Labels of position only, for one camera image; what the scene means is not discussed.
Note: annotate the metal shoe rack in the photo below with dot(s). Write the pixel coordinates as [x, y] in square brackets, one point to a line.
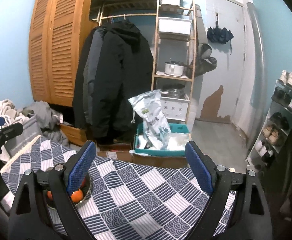
[261, 120]

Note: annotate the grey printed tote bag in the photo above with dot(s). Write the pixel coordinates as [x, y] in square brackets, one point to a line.
[26, 132]

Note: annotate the white patterned storage basket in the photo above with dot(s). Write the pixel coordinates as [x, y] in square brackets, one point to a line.
[175, 108]

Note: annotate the grey clothes pile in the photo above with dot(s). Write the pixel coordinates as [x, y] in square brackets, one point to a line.
[41, 112]

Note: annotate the small labelled cardboard box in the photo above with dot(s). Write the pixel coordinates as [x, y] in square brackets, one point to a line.
[113, 153]

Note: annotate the dark hanging bag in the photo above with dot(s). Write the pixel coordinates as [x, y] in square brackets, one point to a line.
[203, 62]

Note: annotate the white cloth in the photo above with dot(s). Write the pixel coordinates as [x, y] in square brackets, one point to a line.
[1, 107]

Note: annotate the dark blue umbrella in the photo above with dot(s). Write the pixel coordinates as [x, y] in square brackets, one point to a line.
[219, 35]

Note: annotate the grey jacket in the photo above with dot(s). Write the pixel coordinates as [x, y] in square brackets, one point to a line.
[92, 67]

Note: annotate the black hooded coat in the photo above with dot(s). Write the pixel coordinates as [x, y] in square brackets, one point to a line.
[121, 80]

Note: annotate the wooden drawer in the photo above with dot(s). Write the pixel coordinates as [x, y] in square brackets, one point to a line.
[73, 132]

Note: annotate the wooden slatted shelf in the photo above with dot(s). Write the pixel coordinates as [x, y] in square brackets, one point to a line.
[126, 6]

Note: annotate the steel pot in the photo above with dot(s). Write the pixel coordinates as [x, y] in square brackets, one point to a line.
[173, 92]

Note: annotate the white door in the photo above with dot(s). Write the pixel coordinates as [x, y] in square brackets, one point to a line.
[223, 67]

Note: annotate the large cardboard box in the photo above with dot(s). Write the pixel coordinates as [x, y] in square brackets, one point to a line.
[158, 161]

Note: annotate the clear glass bowl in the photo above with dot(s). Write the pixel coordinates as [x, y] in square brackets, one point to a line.
[85, 196]

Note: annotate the silver metal pipe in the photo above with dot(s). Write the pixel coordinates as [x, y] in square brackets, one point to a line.
[257, 55]

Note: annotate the clear plastic bag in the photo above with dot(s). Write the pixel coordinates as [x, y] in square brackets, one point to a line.
[177, 141]

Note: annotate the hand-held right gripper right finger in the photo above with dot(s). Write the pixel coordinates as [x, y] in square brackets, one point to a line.
[198, 167]

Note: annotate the blue white patterned tablecloth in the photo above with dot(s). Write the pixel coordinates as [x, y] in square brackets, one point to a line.
[141, 180]

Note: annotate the wooden shelf rack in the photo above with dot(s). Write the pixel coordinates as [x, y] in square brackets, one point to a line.
[172, 76]

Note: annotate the teal plastic basket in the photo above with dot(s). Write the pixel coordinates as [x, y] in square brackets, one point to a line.
[160, 152]

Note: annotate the group of shoes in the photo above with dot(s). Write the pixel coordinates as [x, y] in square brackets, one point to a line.
[289, 78]

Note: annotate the large orange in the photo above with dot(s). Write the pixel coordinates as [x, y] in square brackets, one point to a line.
[49, 195]
[77, 196]

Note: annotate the white cooking pot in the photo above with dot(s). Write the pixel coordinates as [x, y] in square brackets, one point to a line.
[173, 68]

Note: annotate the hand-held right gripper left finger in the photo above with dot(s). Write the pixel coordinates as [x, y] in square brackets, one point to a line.
[79, 167]

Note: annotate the white printed plastic bag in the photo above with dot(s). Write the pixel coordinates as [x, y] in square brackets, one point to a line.
[151, 120]

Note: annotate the black jacket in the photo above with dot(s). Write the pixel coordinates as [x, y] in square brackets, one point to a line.
[78, 92]

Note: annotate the wooden clothes rail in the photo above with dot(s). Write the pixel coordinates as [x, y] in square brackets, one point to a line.
[136, 15]

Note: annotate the wooden louvered wardrobe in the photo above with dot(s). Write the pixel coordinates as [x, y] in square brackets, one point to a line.
[61, 55]

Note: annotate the wide white storage bin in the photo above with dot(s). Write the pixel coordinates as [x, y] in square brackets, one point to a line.
[174, 26]

